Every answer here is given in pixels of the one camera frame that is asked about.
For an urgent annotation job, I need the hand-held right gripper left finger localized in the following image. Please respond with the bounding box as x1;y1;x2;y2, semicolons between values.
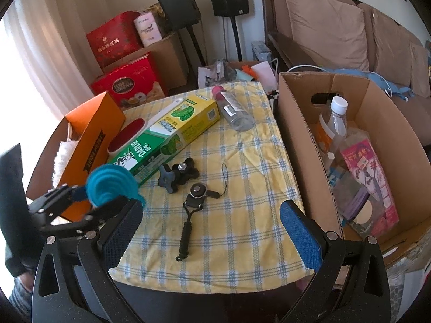
32;198;145;323

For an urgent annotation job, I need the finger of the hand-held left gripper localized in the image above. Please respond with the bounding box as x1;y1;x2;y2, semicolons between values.
29;184;91;220
36;198;131;235

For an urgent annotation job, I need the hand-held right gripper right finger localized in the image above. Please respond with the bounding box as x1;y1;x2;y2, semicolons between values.
279;200;392;323

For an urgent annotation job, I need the blue collapsible funnel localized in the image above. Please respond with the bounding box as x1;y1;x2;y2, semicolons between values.
87;164;146;209

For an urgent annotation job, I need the black star knob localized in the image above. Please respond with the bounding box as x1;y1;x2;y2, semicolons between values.
172;157;200;185
158;165;184;194

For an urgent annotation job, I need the orange cardboard box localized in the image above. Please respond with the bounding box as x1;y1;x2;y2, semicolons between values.
50;92;127;224

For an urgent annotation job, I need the person's left hand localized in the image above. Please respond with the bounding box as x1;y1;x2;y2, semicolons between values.
18;272;36;292

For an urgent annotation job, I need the white fluffy duster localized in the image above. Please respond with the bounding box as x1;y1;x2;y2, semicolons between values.
50;123;83;182

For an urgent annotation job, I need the purple packet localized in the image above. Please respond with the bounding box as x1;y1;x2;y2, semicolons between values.
343;188;371;219

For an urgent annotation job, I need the yellow checked tablecloth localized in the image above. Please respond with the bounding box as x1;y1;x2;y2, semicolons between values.
108;81;315;293

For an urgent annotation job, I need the pink printed packet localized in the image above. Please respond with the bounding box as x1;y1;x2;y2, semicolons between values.
340;135;399;236

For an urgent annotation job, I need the green toothpaste box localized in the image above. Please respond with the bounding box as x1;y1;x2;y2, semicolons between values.
107;95;221;185

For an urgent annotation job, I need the clear plastic bottle white cap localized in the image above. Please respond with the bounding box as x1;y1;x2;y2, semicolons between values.
325;96;349;162

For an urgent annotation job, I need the red cookie gift box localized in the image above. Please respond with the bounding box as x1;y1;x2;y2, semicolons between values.
90;53;169;110

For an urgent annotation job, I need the clear bottle pink cap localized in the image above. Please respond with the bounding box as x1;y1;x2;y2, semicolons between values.
211;86;255;132

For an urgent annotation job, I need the white curtain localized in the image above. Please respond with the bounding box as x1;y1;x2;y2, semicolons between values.
0;0;112;122

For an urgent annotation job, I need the brown cardboard box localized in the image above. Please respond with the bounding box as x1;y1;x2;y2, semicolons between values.
277;71;431;276

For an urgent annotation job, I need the dark red gift box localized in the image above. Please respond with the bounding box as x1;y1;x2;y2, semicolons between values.
86;11;145;68

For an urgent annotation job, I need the plain cardboard carton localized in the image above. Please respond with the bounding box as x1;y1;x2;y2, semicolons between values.
101;32;189;95

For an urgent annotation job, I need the light blue cloth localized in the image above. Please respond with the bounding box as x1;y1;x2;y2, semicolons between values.
333;69;415;101

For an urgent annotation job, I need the pile of papers and clutter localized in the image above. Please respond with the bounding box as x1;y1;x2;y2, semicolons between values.
198;59;280;91

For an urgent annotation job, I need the white pink cylinder box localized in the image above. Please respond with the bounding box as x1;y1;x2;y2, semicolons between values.
134;12;165;48

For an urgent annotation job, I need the white box appliance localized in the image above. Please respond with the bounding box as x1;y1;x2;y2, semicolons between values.
251;40;273;63

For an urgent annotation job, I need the black speaker stand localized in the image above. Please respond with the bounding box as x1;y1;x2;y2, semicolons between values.
229;15;244;62
182;25;207;68

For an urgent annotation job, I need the beige sofa cushion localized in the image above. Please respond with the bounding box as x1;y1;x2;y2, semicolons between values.
357;3;413;86
282;0;369;72
409;42;431;98

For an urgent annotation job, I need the brown sofa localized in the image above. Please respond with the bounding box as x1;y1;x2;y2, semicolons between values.
261;0;431;108

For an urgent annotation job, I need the black lanyard strap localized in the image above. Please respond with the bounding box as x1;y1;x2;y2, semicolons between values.
175;163;233;262

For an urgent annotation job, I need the red lint brush white handle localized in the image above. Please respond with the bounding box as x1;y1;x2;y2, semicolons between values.
107;97;185;157

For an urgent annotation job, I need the white cable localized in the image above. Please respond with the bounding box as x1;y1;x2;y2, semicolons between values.
269;59;394;98

